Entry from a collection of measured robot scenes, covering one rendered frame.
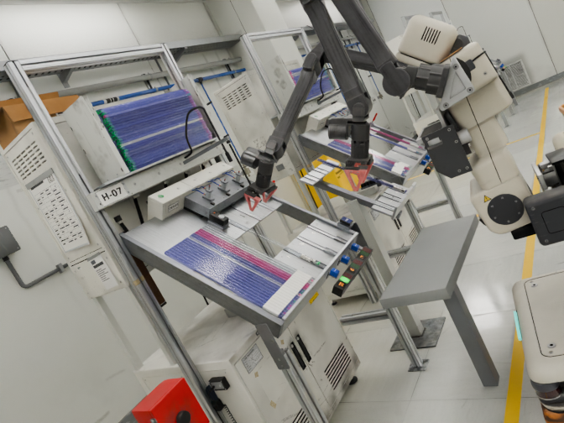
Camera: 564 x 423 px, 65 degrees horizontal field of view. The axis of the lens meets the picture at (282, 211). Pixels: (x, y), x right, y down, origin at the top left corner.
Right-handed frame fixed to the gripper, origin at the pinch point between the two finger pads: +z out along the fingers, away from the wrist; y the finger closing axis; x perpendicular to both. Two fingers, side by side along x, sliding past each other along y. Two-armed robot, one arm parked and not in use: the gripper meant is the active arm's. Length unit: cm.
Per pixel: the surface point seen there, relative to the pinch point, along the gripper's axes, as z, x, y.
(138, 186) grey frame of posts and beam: 2.3, -41.9, 22.5
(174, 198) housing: 7.1, -32.1, 12.4
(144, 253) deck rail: 15.7, -22.2, 37.8
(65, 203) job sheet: 14, -64, 39
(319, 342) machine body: 62, 38, -12
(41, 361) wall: 149, -107, 32
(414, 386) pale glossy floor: 66, 83, -22
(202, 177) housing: 6.7, -35.7, -10.0
